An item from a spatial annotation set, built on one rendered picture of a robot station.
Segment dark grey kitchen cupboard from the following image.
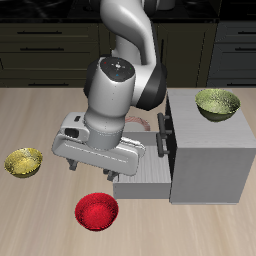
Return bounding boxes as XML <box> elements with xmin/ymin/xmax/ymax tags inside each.
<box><xmin>206</xmin><ymin>19</ymin><xmax>256</xmax><ymax>89</ymax></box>

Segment green bowl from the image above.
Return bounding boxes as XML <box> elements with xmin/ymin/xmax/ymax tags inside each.
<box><xmin>194</xmin><ymin>88</ymin><xmax>242</xmax><ymax>123</ymax></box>

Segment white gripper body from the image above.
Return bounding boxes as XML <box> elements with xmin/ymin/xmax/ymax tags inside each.
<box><xmin>51</xmin><ymin>131</ymin><xmax>147</xmax><ymax>177</ymax></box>

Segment black kitchen countertop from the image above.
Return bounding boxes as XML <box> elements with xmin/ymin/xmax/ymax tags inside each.
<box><xmin>0</xmin><ymin>0</ymin><xmax>256</xmax><ymax>24</ymax></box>

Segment black drawer handle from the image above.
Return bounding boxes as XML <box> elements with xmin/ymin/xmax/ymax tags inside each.
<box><xmin>156</xmin><ymin>112</ymin><xmax>173</xmax><ymax>136</ymax></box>
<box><xmin>155</xmin><ymin>132</ymin><xmax>172</xmax><ymax>158</ymax></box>

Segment red bowl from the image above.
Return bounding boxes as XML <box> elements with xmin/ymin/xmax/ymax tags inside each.
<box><xmin>74</xmin><ymin>191</ymin><xmax>120</xmax><ymax>233</ymax></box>

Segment yellow bowl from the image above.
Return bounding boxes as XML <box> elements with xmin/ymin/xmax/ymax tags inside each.
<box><xmin>3</xmin><ymin>147</ymin><xmax>44</xmax><ymax>179</ymax></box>

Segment white plate with red rim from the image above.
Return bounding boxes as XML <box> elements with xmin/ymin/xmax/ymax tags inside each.
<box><xmin>124</xmin><ymin>115</ymin><xmax>152</xmax><ymax>132</ymax></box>

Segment dark olive kitchen cupboards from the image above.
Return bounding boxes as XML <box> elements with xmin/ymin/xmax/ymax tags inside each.
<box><xmin>0</xmin><ymin>20</ymin><xmax>218</xmax><ymax>89</ymax></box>

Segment white cabinet drawer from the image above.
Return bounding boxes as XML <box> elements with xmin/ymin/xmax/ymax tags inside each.
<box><xmin>112</xmin><ymin>130</ymin><xmax>173</xmax><ymax>201</ymax></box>

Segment white cabinet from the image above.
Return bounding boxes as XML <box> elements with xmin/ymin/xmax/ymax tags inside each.
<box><xmin>164</xmin><ymin>87</ymin><xmax>256</xmax><ymax>205</ymax></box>

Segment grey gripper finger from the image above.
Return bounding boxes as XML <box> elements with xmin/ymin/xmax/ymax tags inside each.
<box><xmin>66</xmin><ymin>157</ymin><xmax>79</xmax><ymax>172</ymax></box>
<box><xmin>102</xmin><ymin>168</ymin><xmax>119</xmax><ymax>183</ymax></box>

